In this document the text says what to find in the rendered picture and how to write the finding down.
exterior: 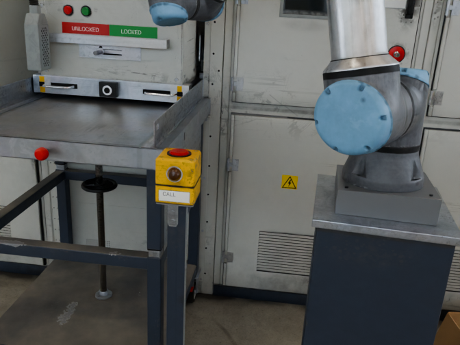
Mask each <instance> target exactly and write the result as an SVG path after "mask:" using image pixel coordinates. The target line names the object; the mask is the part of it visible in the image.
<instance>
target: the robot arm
mask: <svg viewBox="0 0 460 345"><path fill-rule="evenodd" d="M148 2H149V12H150V14H151V16H152V19H153V22H154V23H155V24H156V25H159V26H162V27H165V26H169V27H171V26H176V25H180V24H183V23H185V22H186V21H187V20H189V21H202V22H207V21H212V20H215V19H217V18H218V17H219V16H220V15H221V13H222V11H223V9H224V6H225V0H148ZM327 14H328V23H329V39H330V48H331V61H330V63H329V65H328V66H327V67H326V68H325V69H324V71H323V72H322V73H323V74H322V75H323V84H324V91H323V92H322V94H321V95H320V96H319V98H318V100H317V102H316V106H315V109H314V120H315V126H316V130H317V132H318V134H319V136H320V137H321V138H322V140H323V141H324V142H325V143H326V144H327V145H328V146H329V147H330V148H332V149H333V150H335V151H337V152H339V153H342V154H345V155H349V156H348V159H347V160H346V163H345V165H344V167H343V169H342V179H343V180H345V181H346V182H347V183H349V184H351V185H354V186H357V187H360V188H364V189H367V190H374V191H379V192H395V193H403V192H415V191H417V190H420V189H422V188H423V185H424V173H423V170H422V165H421V161H420V156H419V151H420V142H421V137H422V128H423V123H424V114H425V109H426V100H427V95H428V91H429V86H430V85H429V72H428V71H426V70H423V69H416V68H402V67H400V64H399V62H398V61H397V60H395V59H394V58H393V57H392V56H391V55H390V54H389V52H388V48H387V27H386V15H385V0H327Z"/></svg>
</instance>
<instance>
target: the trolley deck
mask: <svg viewBox="0 0 460 345"><path fill-rule="evenodd" d="M173 104H174V103H170V102H161V101H143V100H133V99H116V98H106V97H89V96H79V95H69V94H51V95H49V96H47V97H44V98H41V99H38V100H37V101H34V102H31V103H28V104H26V105H23V106H21V107H18V108H16V109H13V110H10V111H9V112H6V113H3V114H0V157H14V158H23V159H36V158H35V155H34V152H35V150H36V149H38V148H40V147H44V148H46V149H49V156H48V158H46V159H45V160H46V161H54V162H68V163H77V164H92V165H100V166H115V167H123V168H138V169H146V170H155V159H156V158H157V157H158V156H159V155H160V153H161V152H162V151H163V150H164V149H165V148H166V147H167V148H176V149H184V148H185V147H186V145H187V144H188V143H189V141H190V140H191V139H192V137H193V136H194V134H195V133H196V132H197V131H198V129H199V127H200V126H201V125H202V124H203V122H204V121H205V119H206V118H207V117H208V116H209V114H210V104H211V98H209V99H205V98H203V99H202V100H201V101H200V103H199V104H198V105H197V106H196V107H195V108H194V109H193V110H192V111H191V112H190V113H189V114H188V115H187V116H186V117H185V118H184V120H183V121H182V122H181V123H180V124H179V125H178V126H177V128H176V129H175V130H174V131H173V132H172V133H171V134H170V135H169V136H168V137H167V139H165V141H163V142H162V143H161V145H160V146H159V147H158V148H157V149H149V148H141V146H142V145H143V144H144V143H145V142H146V141H147V140H148V139H149V138H150V137H151V136H152V135H153V121H154V120H156V119H157V118H158V117H159V116H160V115H162V114H163V113H164V112H165V111H166V110H167V109H168V108H169V107H170V106H172V105H173Z"/></svg>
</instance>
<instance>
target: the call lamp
mask: <svg viewBox="0 0 460 345"><path fill-rule="evenodd" d="M166 176H167V178H168V179H169V181H171V182H178V181H180V180H181V179H182V177H183V172H182V170H181V169H180V168H179V167H178V166H171V167H169V168H168V169H167V171H166Z"/></svg>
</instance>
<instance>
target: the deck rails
mask: <svg viewBox="0 0 460 345"><path fill-rule="evenodd" d="M51 94H52V93H42V92H34V82H33V77H30V78H27V79H23V80H20V81H16V82H14V83H10V84H6V85H4V86H0V114H3V113H6V112H9V111H10V110H13V109H16V108H18V107H21V106H23V105H26V104H28V103H31V102H34V101H37V100H38V99H41V98H44V97H47V96H49V95H51ZM202 99H203V80H200V82H198V83H197V84H196V85H195V86H194V87H193V88H192V89H190V90H189V91H188V92H187V93H185V94H184V95H183V96H182V97H181V98H180V99H179V100H178V101H177V102H175V103H174V104H173V105H172V106H170V107H169V108H168V109H167V110H166V111H165V112H164V113H163V114H162V115H160V116H159V117H158V118H157V119H156V120H154V121H153V135H152V136H151V137H150V138H149V139H148V140H147V141H146V142H145V143H144V144H143V145H142V146H141V148H149V149H157V148H158V147H159V146H160V145H161V143H162V142H163V141H165V139H167V137H168V136H169V135H170V134H171V133H172V132H173V131H174V130H175V129H176V128H177V126H178V125H179V124H180V123H181V122H182V121H183V120H184V118H185V117H186V116H187V115H188V114H189V113H190V112H191V111H192V110H193V109H194V108H195V107H196V106H197V105H198V104H199V103H200V101H201V100H202ZM156 125H157V129H156Z"/></svg>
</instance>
